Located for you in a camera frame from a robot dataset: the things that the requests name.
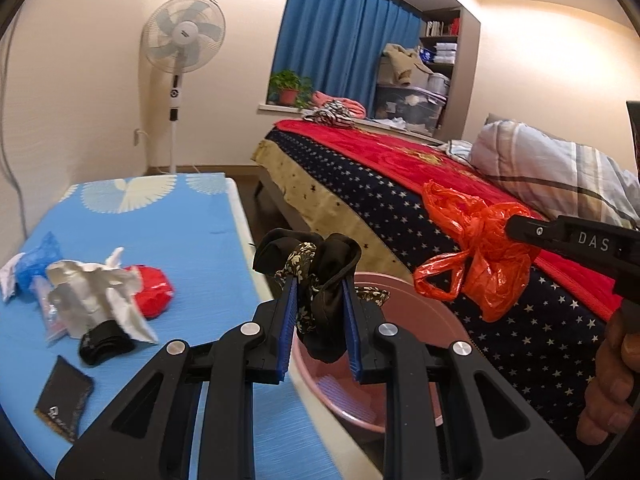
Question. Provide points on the red blanket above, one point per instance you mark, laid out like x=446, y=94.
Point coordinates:
x=390, y=147

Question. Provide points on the orange plastic bag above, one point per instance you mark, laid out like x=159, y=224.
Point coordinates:
x=480, y=260

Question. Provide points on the potted green plant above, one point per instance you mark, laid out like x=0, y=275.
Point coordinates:
x=287, y=95

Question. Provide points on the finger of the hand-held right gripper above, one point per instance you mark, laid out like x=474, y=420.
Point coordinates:
x=575, y=242

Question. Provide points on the pink plastic basin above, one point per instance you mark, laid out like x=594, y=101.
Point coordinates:
x=415, y=305

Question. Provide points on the red plastic bag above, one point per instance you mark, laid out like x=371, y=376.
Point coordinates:
x=155, y=292

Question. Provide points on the blue plastic bag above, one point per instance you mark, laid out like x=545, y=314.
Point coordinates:
x=40, y=260

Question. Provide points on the white crumpled tissue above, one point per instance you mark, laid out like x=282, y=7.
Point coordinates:
x=122, y=300

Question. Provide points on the light striped cloth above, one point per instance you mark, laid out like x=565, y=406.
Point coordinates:
x=457, y=152

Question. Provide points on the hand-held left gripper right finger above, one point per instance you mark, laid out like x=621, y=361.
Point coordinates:
x=353, y=330

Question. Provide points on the clear storage box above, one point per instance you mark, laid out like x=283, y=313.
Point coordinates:
x=410, y=105

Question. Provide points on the small white tissue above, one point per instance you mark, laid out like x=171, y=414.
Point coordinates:
x=11, y=275

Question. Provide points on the blue curtain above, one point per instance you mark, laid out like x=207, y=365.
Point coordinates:
x=340, y=35

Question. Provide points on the black floral cloth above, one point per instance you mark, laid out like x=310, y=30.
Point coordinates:
x=330, y=260

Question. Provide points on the plaid pillow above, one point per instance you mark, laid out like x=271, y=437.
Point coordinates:
x=550, y=170

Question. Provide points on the black flat packet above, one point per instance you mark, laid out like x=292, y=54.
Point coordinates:
x=62, y=397

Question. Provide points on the blue table mat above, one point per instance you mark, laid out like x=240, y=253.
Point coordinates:
x=175, y=230

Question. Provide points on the white standing fan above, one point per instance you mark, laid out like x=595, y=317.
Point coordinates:
x=182, y=30

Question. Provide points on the pink cloth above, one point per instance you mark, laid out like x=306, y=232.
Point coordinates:
x=345, y=104

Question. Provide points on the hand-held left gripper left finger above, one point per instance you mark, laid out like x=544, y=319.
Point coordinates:
x=286, y=330

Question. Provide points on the clear plastic packet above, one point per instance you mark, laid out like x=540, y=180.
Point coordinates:
x=47, y=317

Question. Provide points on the wall bookshelf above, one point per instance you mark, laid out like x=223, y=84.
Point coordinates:
x=445, y=30

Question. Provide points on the person's right hand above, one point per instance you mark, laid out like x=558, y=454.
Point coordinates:
x=607, y=385

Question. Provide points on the beige garment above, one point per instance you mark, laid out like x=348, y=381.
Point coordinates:
x=402, y=62

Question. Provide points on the silver foil wrapper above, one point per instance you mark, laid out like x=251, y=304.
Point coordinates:
x=70, y=300

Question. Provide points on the grey lidded container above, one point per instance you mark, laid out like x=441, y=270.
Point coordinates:
x=437, y=82

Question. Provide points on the black white striped cloth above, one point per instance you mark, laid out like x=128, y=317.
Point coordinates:
x=332, y=115

